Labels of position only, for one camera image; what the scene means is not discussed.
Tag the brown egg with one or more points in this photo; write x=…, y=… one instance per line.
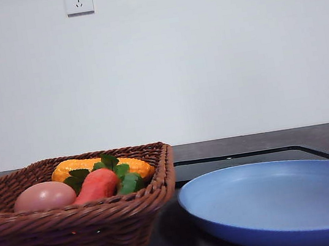
x=45, y=195

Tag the blue plate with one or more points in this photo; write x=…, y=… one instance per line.
x=278, y=203

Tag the brown wicker basket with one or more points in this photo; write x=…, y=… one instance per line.
x=123, y=220

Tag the black tray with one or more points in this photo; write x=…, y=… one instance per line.
x=186, y=170

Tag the red toy carrot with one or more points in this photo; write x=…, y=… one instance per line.
x=97, y=184

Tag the orange toy corn cob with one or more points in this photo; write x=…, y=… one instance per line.
x=62, y=170

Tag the white wall socket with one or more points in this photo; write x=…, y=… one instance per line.
x=79, y=8

